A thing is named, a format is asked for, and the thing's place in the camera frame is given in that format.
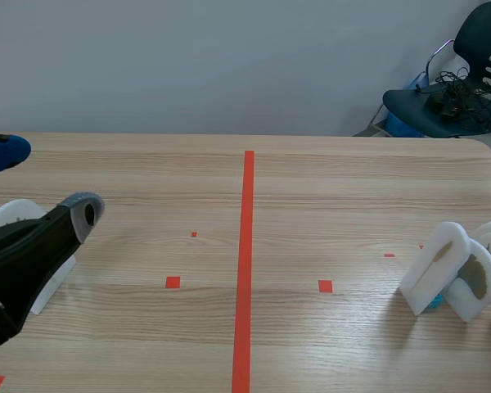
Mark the white card with broad leaf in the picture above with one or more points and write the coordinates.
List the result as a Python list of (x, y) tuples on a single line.
[(476, 282)]

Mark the blue bag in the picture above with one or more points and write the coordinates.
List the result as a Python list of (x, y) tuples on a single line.
[(399, 125)]

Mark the small turquoise card stand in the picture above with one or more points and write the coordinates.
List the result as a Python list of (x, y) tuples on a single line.
[(436, 303)]

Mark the left gripper finger with grey pad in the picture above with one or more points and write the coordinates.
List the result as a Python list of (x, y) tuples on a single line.
[(28, 249)]

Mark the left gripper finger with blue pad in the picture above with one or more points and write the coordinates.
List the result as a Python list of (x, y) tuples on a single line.
[(4, 151)]

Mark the dark blue chair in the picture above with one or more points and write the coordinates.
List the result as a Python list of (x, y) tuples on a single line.
[(413, 108)]

